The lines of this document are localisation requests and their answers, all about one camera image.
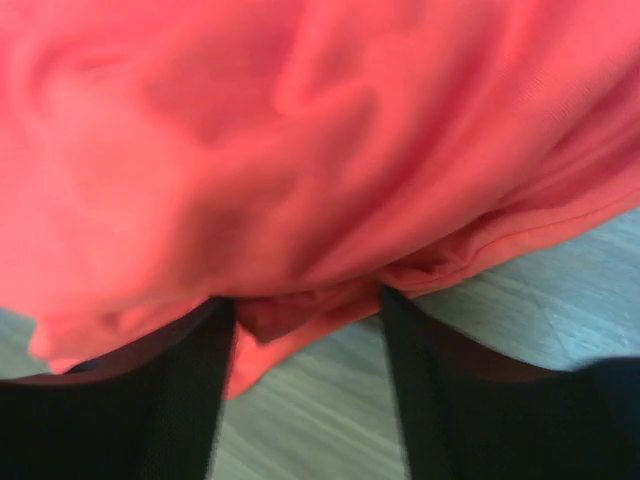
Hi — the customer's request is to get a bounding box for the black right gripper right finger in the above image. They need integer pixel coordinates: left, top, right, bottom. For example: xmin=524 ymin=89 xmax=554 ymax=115
xmin=380 ymin=287 xmax=639 ymax=479

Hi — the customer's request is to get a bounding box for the orange t shirt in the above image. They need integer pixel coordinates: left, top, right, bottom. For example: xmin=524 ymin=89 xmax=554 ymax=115
xmin=1 ymin=1 xmax=639 ymax=395

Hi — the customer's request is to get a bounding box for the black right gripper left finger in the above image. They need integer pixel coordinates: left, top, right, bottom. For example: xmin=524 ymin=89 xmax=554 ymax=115
xmin=1 ymin=299 xmax=235 ymax=479

